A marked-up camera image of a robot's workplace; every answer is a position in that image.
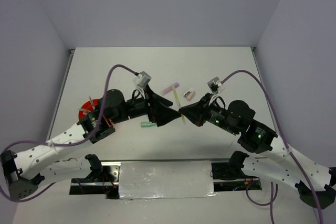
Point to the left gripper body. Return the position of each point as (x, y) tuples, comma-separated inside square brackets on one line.
[(139, 106)]

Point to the foil covered panel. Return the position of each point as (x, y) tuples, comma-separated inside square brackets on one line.
[(166, 180)]

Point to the pink purple highlighter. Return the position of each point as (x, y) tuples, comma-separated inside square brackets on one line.
[(170, 88)]

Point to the yellow pen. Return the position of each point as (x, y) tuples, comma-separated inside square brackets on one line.
[(178, 102)]

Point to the metal rail base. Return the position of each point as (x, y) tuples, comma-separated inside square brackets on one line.
[(108, 184)]

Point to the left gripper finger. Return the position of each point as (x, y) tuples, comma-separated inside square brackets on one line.
[(164, 113), (159, 98)]

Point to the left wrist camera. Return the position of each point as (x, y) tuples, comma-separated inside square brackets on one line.
[(142, 80)]

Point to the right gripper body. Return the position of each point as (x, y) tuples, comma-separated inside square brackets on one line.
[(213, 113)]

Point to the orange round organizer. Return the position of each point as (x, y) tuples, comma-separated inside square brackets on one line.
[(86, 106)]

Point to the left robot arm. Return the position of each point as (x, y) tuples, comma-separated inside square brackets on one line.
[(50, 162)]

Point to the green plastic case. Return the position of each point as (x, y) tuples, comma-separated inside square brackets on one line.
[(147, 124)]

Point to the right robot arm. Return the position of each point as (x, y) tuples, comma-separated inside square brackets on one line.
[(265, 154)]

